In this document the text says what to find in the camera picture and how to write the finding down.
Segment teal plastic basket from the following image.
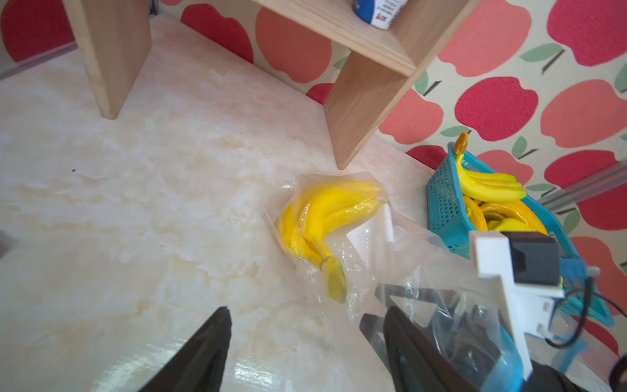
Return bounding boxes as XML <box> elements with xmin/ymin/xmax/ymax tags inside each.
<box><xmin>427</xmin><ymin>142</ymin><xmax>615</xmax><ymax>327</ymax></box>

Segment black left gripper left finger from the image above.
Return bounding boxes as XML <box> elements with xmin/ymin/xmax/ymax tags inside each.
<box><xmin>140</xmin><ymin>306</ymin><xmax>232</xmax><ymax>392</ymax></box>

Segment wooden two-tier shelf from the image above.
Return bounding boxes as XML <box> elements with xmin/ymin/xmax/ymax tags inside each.
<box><xmin>64</xmin><ymin>1</ymin><xmax>477</xmax><ymax>169</ymax></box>

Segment yellow banana bunch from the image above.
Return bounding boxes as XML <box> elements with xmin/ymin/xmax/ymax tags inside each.
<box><xmin>277</xmin><ymin>180</ymin><xmax>384</xmax><ymax>304</ymax></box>
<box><xmin>463</xmin><ymin>196</ymin><xmax>548</xmax><ymax>235</ymax></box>

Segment yellow bananas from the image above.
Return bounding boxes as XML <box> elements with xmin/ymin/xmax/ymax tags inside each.
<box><xmin>452</xmin><ymin>132</ymin><xmax>527</xmax><ymax>203</ymax></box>

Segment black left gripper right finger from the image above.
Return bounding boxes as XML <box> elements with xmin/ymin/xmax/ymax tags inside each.
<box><xmin>384</xmin><ymin>306</ymin><xmax>475</xmax><ymax>391</ymax></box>

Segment right aluminium corner post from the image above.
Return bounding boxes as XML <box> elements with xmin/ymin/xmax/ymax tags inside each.
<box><xmin>538</xmin><ymin>159</ymin><xmax>626</xmax><ymax>212</ymax></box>

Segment blue lid yogurt cup back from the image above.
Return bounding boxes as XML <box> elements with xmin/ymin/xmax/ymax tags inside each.
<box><xmin>352</xmin><ymin>0</ymin><xmax>408</xmax><ymax>30</ymax></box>

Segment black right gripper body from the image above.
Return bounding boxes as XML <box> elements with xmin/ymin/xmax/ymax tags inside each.
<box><xmin>359</xmin><ymin>284</ymin><xmax>505</xmax><ymax>387</ymax></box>

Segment black camera cable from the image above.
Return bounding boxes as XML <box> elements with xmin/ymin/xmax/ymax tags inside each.
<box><xmin>543</xmin><ymin>266</ymin><xmax>627</xmax><ymax>350</ymax></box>

